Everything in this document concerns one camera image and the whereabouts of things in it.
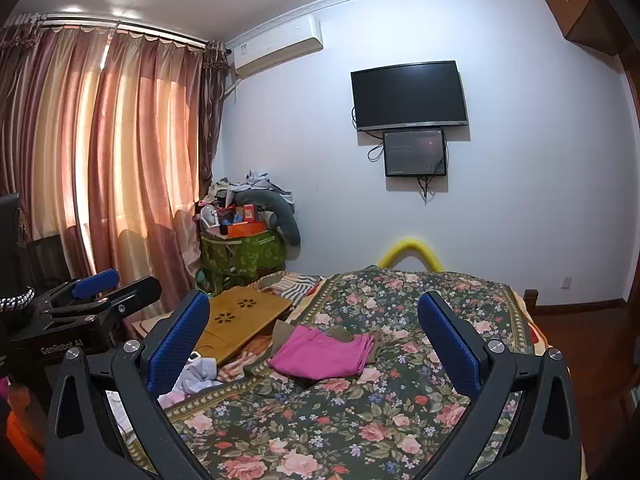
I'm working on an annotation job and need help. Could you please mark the green storage bag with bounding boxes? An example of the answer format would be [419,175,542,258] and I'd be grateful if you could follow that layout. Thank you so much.
[200,232,287,291]

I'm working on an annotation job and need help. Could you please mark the pink curtain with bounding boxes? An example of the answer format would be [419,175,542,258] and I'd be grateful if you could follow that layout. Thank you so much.
[0,15,208,306]

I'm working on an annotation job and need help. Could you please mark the dark floral blanket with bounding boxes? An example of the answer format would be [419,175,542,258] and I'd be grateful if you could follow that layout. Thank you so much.
[125,265,551,480]

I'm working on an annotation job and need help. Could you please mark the pink pants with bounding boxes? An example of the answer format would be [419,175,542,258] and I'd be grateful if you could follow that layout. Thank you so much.
[268,325,376,381]

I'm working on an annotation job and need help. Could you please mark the black wall television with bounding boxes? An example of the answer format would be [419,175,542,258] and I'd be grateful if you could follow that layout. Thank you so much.
[351,60,469,132]

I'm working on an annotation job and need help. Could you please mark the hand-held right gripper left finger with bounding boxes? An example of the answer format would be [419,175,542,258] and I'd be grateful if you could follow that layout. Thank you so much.
[45,289,216,480]

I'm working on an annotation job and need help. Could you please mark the yellow foam tube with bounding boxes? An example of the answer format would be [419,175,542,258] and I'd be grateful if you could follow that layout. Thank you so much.
[378,238,443,273]

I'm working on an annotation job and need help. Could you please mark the colourful blanket under bedspread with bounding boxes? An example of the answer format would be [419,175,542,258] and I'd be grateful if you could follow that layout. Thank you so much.
[510,295,551,356]

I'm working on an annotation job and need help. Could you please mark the white air conditioner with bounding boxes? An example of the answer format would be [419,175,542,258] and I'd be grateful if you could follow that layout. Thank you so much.
[227,14,324,78]

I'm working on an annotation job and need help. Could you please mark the grey pillow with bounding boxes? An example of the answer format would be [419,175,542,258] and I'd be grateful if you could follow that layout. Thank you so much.
[235,190,302,246]

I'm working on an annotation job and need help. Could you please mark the brown patterned curtain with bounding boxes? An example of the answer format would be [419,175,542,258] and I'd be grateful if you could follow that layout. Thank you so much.
[197,40,232,201]

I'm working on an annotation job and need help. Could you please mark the orange cloth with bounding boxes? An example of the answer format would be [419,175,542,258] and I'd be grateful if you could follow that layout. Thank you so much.
[5,412,46,480]

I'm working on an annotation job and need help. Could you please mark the wooden lap desk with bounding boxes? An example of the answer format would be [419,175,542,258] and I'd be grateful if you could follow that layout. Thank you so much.
[192,287,293,366]

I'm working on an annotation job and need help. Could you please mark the pile of grey clothes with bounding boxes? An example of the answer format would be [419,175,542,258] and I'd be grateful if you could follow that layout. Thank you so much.
[210,170,293,206]

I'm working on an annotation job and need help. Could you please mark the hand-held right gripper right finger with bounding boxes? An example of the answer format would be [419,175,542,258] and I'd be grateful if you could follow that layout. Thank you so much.
[415,290,586,480]

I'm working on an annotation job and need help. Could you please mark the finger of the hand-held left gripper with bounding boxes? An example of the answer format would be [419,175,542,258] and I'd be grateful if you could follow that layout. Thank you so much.
[50,276,162,327]
[35,268,121,308]

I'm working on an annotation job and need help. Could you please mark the striped cloth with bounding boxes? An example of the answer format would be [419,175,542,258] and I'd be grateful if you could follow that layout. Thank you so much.
[260,272,321,306]

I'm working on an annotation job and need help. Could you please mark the small black wall monitor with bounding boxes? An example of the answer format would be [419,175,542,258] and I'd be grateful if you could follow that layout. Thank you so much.
[382,128,448,178]

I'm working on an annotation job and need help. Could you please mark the white crumpled clothes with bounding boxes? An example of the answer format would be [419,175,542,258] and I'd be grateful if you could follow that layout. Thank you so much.
[105,352,223,441]

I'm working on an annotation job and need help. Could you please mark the orange box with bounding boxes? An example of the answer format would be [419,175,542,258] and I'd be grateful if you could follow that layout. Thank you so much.
[227,222,268,239]

